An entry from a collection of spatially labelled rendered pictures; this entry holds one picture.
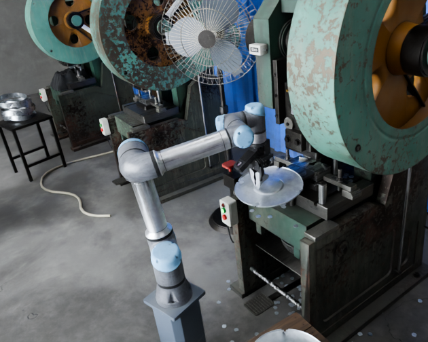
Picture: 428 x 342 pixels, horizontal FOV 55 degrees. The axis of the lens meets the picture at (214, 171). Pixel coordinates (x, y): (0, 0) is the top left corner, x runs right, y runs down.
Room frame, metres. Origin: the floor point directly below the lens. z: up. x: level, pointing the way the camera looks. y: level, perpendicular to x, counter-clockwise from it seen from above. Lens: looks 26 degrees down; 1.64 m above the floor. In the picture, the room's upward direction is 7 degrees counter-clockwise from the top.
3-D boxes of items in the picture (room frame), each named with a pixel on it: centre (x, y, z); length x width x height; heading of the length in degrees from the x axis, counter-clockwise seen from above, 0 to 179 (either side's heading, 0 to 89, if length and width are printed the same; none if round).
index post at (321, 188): (1.45, -0.43, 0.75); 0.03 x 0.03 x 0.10; 31
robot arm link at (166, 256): (1.30, 0.23, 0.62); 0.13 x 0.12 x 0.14; 11
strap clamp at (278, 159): (1.82, -0.36, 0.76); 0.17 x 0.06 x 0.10; 31
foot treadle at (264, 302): (1.60, -0.34, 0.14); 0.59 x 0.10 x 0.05; 121
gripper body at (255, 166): (1.51, -0.19, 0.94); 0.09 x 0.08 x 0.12; 121
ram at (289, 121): (1.65, -0.42, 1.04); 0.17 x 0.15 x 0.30; 121
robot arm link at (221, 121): (1.47, -0.09, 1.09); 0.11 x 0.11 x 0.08; 11
